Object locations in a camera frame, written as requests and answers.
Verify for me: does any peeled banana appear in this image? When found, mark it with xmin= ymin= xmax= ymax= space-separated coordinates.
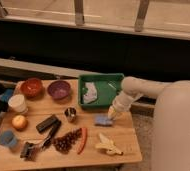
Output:
xmin=95 ymin=133 xmax=123 ymax=155

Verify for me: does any bunch of dark grapes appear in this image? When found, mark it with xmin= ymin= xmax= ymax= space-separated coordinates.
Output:
xmin=52 ymin=128 xmax=82 ymax=154

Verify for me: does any blue plastic cup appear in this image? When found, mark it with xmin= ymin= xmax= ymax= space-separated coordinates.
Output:
xmin=0 ymin=130 xmax=18 ymax=148

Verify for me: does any metal utensil in tray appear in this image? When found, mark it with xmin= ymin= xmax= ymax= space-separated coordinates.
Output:
xmin=107 ymin=82 xmax=117 ymax=91

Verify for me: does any white crumpled cloth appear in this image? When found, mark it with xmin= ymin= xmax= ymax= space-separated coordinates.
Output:
xmin=83 ymin=82 xmax=98 ymax=104

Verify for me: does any red bowl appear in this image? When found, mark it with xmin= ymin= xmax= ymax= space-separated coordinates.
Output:
xmin=20 ymin=78 xmax=43 ymax=98

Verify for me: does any green plastic tray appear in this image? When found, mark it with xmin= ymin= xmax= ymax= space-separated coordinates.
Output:
xmin=78 ymin=73 xmax=124 ymax=109

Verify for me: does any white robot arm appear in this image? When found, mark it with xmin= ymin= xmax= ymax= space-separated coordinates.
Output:
xmin=108 ymin=76 xmax=170 ymax=120

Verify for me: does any yellow apple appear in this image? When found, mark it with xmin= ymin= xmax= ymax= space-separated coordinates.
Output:
xmin=12 ymin=115 xmax=28 ymax=130

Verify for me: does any black rectangular block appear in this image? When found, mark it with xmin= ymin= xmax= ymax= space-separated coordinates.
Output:
xmin=36 ymin=115 xmax=58 ymax=133

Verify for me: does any white cup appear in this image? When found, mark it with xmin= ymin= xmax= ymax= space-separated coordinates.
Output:
xmin=8 ymin=94 xmax=28 ymax=113

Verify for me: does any blue sponge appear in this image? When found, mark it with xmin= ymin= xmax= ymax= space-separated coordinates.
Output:
xmin=95 ymin=115 xmax=113 ymax=126

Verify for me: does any blue cloth at edge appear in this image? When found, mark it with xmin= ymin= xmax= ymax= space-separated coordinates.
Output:
xmin=0 ymin=89 xmax=14 ymax=102

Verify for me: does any purple bowl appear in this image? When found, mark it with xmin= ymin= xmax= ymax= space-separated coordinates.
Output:
xmin=47 ymin=80 xmax=71 ymax=100

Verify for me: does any red chili pepper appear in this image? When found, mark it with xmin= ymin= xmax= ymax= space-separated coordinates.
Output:
xmin=77 ymin=127 xmax=87 ymax=154

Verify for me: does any small metal cup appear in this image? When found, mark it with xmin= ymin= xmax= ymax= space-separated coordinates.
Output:
xmin=64 ymin=107 xmax=77 ymax=122

